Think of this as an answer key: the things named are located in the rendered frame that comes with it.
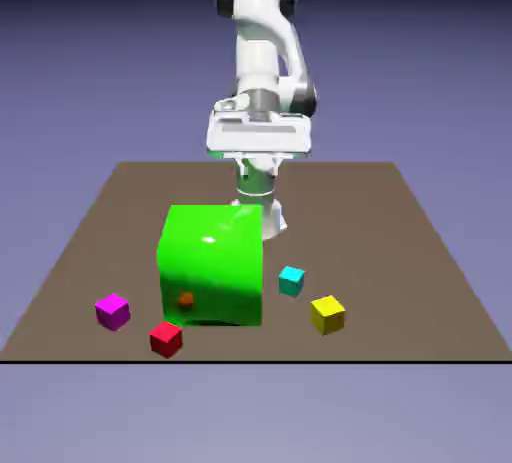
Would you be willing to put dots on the small magenta cube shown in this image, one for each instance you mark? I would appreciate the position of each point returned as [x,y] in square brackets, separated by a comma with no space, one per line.
[112,312]

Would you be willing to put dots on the small cyan cube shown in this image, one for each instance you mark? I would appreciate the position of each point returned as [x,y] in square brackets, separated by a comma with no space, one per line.
[291,281]

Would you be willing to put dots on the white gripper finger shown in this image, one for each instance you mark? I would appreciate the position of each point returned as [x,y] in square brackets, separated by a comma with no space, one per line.
[243,166]
[274,166]

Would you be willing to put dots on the small yellow cube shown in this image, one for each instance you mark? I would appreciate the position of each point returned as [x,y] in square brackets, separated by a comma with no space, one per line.
[328,315]

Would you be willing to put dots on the small red cube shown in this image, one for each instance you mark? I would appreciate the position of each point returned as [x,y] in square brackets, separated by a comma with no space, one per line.
[166,339]

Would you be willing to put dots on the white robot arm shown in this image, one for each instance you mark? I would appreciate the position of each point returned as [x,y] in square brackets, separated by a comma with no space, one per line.
[256,55]

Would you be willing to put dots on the large green box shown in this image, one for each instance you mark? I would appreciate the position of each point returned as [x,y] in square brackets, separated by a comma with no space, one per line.
[212,267]

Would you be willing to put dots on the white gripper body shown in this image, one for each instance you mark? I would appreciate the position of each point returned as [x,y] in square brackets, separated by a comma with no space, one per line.
[258,140]

